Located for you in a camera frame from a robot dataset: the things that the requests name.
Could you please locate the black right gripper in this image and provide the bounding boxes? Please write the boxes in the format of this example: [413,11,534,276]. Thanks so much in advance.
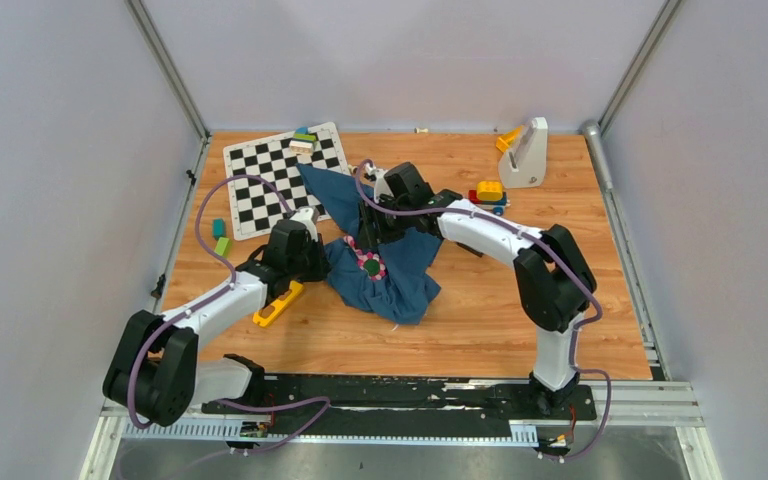
[355,195,412,251]

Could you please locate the blue garment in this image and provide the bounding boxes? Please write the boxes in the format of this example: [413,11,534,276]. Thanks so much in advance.
[298,165,442,325]

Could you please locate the pink white flower brooch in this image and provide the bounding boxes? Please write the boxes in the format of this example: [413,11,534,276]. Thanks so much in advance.
[343,235,363,256]

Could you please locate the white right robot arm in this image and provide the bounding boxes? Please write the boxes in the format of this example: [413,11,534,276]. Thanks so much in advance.
[354,160,597,418]

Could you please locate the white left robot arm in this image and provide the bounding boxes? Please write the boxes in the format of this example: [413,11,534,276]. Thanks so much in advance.
[102,209,328,428]

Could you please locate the black white checkerboard mat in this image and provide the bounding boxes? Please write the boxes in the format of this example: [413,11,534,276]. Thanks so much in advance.
[223,122,350,241]

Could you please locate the green toy block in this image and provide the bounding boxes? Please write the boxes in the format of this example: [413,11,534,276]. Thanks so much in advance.
[214,236,232,259]

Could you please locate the teal toy block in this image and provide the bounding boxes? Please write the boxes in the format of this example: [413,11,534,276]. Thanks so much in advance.
[212,218,227,241]

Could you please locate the stacked toy bricks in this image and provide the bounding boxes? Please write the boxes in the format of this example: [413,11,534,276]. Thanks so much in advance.
[289,127,318,155]

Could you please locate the colourful toy car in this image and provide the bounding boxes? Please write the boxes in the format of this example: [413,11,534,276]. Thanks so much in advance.
[468,180,510,216]

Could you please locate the orange toy piece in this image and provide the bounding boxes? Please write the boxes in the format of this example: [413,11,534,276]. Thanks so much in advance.
[495,125,524,153]

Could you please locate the white wedge stand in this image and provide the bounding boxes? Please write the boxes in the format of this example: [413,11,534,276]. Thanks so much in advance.
[498,117,549,189]

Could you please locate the yellow plastic frame toy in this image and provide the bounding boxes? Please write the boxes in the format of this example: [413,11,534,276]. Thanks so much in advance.
[252,280,304,328]

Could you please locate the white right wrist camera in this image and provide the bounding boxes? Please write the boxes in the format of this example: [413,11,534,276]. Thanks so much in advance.
[364,165,392,203]

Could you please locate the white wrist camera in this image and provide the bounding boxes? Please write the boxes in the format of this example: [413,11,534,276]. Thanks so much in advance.
[290,206,319,240]
[364,165,392,203]

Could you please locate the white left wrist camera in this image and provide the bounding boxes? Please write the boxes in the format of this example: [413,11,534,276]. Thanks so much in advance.
[290,206,319,240]

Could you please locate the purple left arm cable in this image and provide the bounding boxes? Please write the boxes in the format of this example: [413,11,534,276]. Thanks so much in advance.
[125,174,332,458]

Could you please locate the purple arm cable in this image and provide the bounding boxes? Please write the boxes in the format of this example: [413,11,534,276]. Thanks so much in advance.
[125,174,332,458]
[354,158,614,463]

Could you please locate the black square frame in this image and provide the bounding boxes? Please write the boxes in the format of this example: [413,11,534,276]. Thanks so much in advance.
[455,242,484,258]

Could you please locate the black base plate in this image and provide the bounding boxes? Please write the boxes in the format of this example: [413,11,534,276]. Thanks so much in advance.
[239,374,597,438]

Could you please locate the white slotted cable duct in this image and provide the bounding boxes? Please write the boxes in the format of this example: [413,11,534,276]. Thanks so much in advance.
[122,417,540,447]

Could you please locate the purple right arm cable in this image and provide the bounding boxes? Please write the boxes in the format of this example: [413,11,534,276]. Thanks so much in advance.
[354,158,614,463]

